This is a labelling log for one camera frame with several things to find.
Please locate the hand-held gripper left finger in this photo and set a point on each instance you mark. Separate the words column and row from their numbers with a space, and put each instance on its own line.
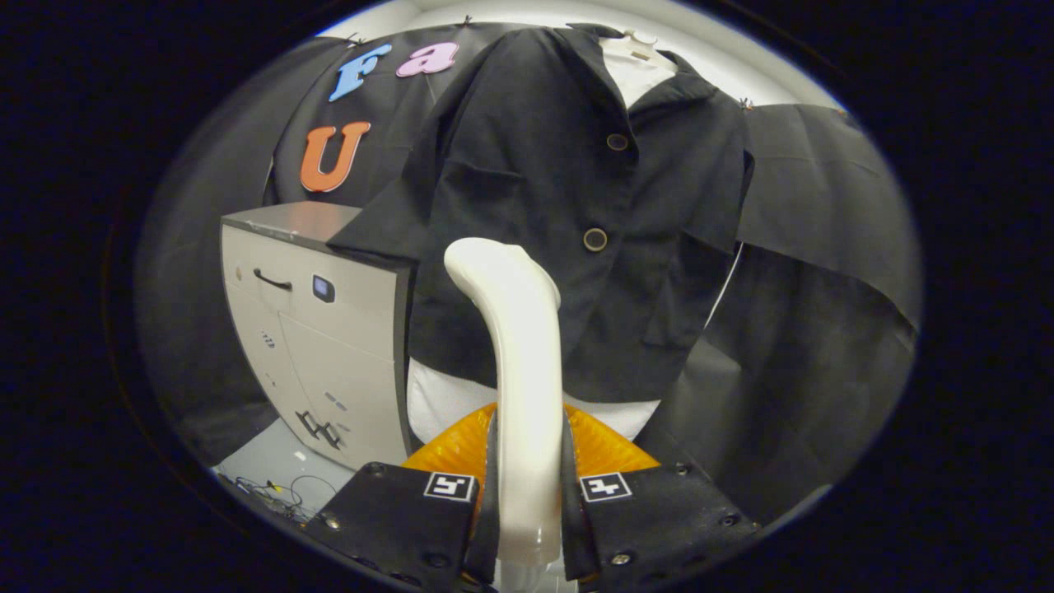
column 395, row 519

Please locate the white plastic clothes hanger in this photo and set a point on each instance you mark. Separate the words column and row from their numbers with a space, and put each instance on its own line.
column 641, row 43

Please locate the black backdrop cloth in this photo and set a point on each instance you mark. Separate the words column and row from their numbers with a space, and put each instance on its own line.
column 823, row 247

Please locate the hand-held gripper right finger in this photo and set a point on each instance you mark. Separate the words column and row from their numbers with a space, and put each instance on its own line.
column 659, row 515

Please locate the black blazer jacket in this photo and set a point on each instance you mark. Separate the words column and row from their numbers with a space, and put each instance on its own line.
column 527, row 148

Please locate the grey cabinet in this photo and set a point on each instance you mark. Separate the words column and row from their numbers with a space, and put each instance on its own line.
column 346, row 354

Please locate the white garment steamer head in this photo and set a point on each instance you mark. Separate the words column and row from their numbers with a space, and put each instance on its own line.
column 527, row 371

